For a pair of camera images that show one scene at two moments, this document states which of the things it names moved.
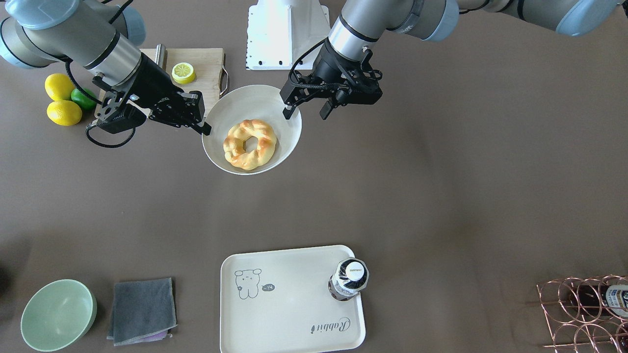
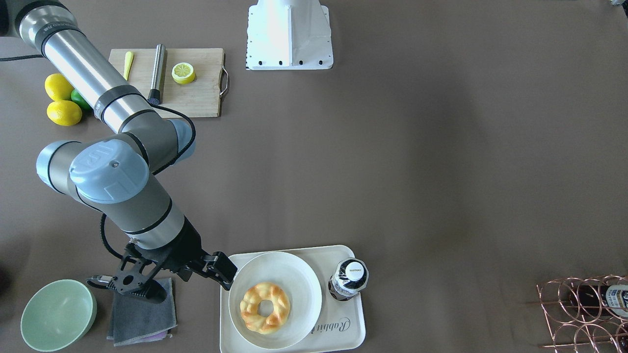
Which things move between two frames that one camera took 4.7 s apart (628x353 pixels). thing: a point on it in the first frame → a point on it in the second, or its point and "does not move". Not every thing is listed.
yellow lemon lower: (64, 113) does not move
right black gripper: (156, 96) → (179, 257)
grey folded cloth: (142, 311) does not move
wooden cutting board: (211, 73) does not move
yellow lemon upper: (59, 87) does not move
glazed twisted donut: (234, 150) → (249, 304)
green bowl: (57, 314) does not move
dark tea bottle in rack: (597, 299) does not move
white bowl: (262, 103) → (301, 286)
